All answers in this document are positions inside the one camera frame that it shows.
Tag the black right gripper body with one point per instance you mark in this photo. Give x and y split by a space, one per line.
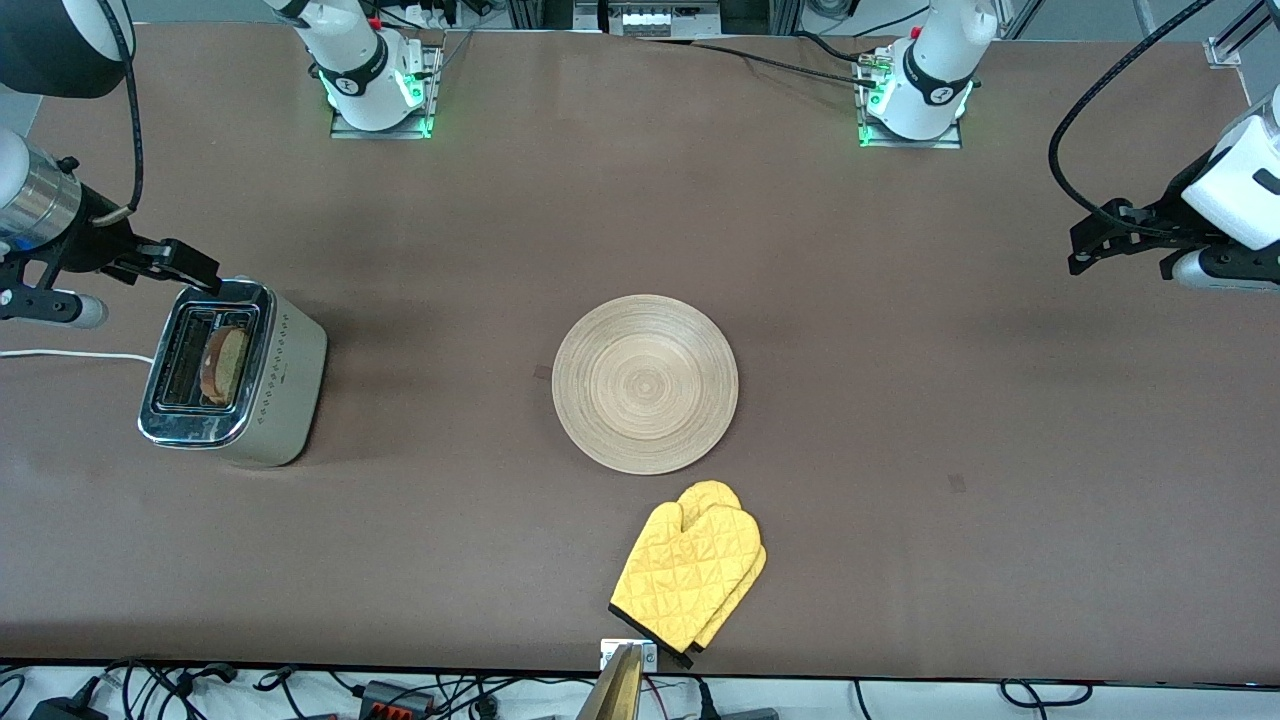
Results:
93 240

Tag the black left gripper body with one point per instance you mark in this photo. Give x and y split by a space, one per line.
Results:
1166 214

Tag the brown bread slice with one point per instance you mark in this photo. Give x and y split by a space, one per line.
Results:
225 365

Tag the round wooden plate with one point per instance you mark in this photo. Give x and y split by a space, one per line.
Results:
645 385

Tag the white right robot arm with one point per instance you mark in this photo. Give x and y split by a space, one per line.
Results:
352 60

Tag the silver two-slot toaster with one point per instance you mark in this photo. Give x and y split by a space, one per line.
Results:
285 390

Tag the black power adapter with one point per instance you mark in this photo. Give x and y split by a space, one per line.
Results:
65 710

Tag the yellow quilted oven mitt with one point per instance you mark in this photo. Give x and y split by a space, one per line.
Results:
680 580
712 495

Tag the black box orange connectors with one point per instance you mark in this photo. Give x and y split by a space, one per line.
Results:
395 697

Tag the white power strip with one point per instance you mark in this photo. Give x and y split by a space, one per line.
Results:
650 18

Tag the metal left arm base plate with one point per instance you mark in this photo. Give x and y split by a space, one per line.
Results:
950 140

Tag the aluminium frame profile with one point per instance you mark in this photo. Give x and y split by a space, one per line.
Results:
1235 42

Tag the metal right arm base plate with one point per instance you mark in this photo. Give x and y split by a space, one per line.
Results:
345 130

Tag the brass camera mount post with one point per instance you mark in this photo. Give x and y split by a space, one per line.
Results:
615 692

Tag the small white metal bracket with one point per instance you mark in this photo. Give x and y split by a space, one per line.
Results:
649 655

